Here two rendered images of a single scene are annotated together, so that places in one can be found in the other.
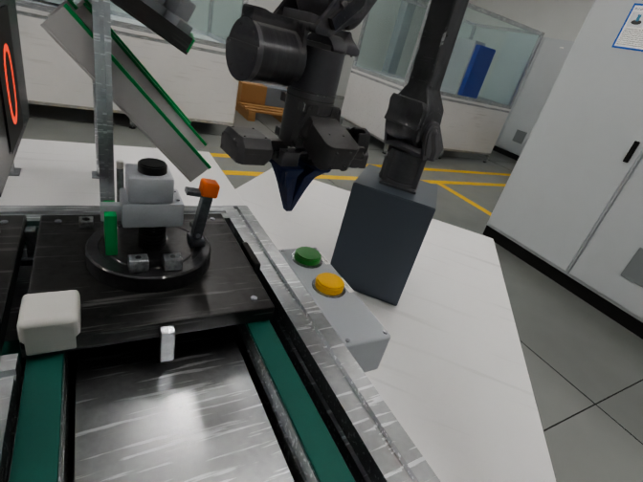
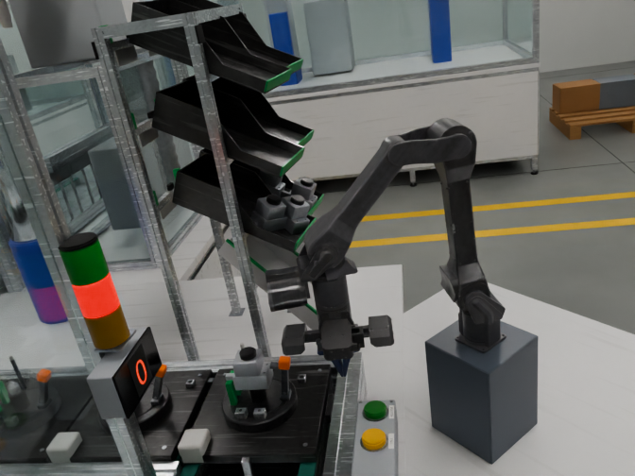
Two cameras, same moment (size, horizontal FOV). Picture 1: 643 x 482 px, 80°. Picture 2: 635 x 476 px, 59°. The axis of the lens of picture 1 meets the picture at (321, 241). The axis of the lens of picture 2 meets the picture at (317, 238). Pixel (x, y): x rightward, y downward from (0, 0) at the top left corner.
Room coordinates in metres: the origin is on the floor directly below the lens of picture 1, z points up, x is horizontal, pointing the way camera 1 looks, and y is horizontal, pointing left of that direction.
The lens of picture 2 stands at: (-0.09, -0.52, 1.66)
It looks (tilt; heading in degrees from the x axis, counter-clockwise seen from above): 24 degrees down; 46
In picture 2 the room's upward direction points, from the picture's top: 9 degrees counter-clockwise
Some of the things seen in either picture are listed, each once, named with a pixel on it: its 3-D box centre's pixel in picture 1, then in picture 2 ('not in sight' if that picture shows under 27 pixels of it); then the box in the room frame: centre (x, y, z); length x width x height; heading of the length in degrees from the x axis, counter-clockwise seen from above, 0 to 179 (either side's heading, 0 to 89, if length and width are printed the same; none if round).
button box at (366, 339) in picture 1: (323, 303); (376, 454); (0.44, -0.03, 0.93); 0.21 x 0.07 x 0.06; 35
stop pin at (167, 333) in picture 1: (166, 343); (248, 467); (0.29, 0.13, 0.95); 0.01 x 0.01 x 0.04; 35
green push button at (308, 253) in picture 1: (307, 258); (375, 411); (0.50, 0.01, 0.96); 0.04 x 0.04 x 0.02
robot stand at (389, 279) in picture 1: (382, 232); (482, 383); (0.67, -0.11, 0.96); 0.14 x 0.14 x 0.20; 80
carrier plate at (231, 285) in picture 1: (151, 264); (262, 410); (0.39, 0.20, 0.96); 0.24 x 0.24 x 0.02; 35
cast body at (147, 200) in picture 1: (142, 191); (246, 366); (0.39, 0.21, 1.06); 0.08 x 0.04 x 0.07; 125
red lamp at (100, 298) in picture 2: not in sight; (95, 293); (0.17, 0.19, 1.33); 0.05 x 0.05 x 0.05
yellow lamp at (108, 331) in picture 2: not in sight; (107, 324); (0.17, 0.19, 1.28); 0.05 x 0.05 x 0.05
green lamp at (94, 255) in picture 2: not in sight; (84, 261); (0.17, 0.19, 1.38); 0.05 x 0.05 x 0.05
